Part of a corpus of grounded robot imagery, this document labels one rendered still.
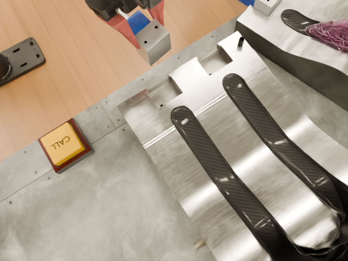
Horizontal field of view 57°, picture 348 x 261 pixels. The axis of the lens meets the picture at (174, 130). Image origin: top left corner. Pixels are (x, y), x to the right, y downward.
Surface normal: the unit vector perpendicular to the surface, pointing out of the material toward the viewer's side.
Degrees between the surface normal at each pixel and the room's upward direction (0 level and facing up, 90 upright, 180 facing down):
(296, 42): 18
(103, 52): 0
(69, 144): 0
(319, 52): 28
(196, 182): 1
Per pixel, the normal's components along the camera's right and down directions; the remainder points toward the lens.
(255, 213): -0.30, -0.61
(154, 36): -0.04, -0.24
